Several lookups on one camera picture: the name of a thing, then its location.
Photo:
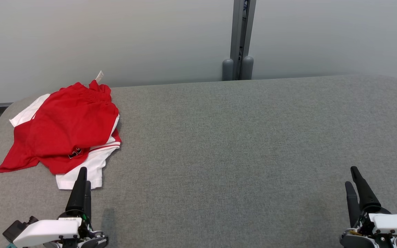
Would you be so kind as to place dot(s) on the grey metal partition post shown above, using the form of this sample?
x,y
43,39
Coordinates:
x,y
241,27

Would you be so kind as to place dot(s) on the grey rounded post foot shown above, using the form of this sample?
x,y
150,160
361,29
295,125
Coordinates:
x,y
247,68
227,70

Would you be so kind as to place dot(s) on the red shorts with white stripes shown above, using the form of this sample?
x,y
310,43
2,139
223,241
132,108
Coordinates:
x,y
71,127

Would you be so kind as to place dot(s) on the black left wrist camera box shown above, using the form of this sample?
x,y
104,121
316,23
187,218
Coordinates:
x,y
17,229

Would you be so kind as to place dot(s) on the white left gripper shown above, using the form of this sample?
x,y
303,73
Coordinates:
x,y
47,232

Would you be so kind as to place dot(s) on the red jersey with white sleeves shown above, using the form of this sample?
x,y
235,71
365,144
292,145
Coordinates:
x,y
88,170

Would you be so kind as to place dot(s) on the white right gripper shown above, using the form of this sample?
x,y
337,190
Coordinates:
x,y
395,224

